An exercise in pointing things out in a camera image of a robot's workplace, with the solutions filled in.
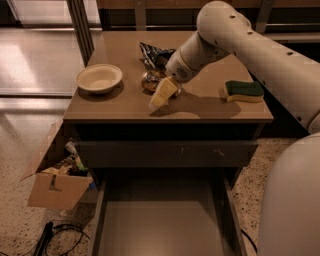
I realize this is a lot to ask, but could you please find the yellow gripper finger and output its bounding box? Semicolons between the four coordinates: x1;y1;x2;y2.
149;77;180;110

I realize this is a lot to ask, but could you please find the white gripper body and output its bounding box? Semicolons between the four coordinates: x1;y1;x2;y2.
165;32;229;83

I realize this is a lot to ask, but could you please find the crushed orange soda can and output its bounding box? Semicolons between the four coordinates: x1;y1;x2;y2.
141;70;170;94

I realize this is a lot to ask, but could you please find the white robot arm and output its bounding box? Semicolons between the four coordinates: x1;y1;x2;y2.
150;1;320;256

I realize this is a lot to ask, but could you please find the grey drawer cabinet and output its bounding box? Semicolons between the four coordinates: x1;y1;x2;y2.
62;30;274;188

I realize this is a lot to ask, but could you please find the grey top drawer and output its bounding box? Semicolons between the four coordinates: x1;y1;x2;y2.
76;141;258;168

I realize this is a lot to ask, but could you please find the open grey middle drawer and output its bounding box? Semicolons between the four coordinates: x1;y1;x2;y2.
88;175;247;256

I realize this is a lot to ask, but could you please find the blue crumpled chip bag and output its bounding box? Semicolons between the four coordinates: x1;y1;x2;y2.
139;42;175;70

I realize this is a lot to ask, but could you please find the green yellow sponge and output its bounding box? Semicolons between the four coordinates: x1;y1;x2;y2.
224;80;264;103

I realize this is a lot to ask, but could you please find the white paper bowl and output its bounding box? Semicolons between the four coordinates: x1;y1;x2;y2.
75;64;123;94

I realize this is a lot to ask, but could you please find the cardboard box with trash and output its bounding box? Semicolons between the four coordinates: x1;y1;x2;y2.
21;120;93;210

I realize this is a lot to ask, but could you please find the black cable right floor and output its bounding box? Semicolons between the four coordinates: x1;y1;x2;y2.
240;228;259;256

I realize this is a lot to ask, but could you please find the black cable on floor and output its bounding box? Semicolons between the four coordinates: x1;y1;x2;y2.
0;220;91;256

